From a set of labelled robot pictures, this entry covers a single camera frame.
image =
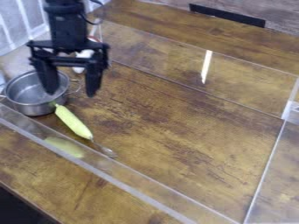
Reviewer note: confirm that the small steel pot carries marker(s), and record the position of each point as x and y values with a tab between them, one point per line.
30	99

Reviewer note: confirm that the white mushroom toy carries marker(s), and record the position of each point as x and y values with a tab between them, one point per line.
85	54

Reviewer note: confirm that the black strip on table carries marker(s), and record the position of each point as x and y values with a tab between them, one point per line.
248	20

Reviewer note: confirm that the green handled metal spoon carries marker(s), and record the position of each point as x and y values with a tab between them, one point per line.
79	128

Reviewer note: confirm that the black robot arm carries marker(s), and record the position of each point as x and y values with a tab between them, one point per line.
65	2

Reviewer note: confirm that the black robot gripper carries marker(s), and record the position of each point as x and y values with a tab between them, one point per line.
69	25

